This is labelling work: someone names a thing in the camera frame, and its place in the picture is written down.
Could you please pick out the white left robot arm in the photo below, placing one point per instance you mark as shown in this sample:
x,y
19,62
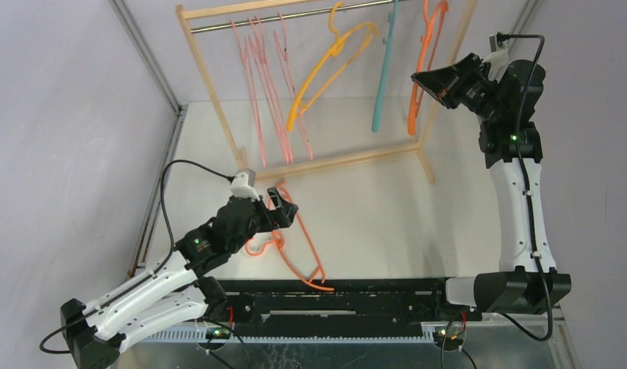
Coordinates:
x,y
356,215

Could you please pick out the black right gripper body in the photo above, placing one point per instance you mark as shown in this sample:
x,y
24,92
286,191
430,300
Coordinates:
x,y
457,87

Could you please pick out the teal plastic hanger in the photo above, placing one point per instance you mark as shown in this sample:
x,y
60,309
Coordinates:
x,y
387,41

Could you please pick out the aluminium frame post left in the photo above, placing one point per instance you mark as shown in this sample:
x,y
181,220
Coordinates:
x,y
168,127

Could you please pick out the metal rack rod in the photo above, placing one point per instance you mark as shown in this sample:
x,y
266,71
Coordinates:
x,y
309,13

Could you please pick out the aluminium frame post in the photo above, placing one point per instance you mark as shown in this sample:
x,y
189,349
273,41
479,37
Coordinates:
x,y
168,127
528,10

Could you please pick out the orange plastic hanger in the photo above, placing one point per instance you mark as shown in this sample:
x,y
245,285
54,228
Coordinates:
x,y
433,28
316,278

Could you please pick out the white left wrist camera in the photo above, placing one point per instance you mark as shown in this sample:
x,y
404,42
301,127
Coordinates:
x,y
242,185

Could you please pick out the wooden clothes rack frame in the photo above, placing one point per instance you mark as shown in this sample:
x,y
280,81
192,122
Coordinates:
x,y
393,151

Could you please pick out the hanging pink wire hanger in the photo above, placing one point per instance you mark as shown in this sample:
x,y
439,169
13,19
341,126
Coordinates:
x,y
244,54

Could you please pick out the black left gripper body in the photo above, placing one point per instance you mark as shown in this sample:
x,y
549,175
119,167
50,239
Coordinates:
x,y
262,221

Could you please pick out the aluminium frame post right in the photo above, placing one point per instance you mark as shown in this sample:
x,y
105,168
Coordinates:
x,y
528,10

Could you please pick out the yellow plastic hanger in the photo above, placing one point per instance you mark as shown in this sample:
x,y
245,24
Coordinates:
x,y
371,30

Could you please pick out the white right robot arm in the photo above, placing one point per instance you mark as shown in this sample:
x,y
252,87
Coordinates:
x,y
527,281

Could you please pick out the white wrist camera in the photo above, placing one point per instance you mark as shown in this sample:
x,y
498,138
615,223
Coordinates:
x,y
499,55
242,185

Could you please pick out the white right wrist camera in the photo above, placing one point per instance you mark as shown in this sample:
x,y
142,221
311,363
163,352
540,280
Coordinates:
x,y
499,55

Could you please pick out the metal cable tray base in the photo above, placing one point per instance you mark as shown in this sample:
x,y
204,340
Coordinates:
x,y
491,343

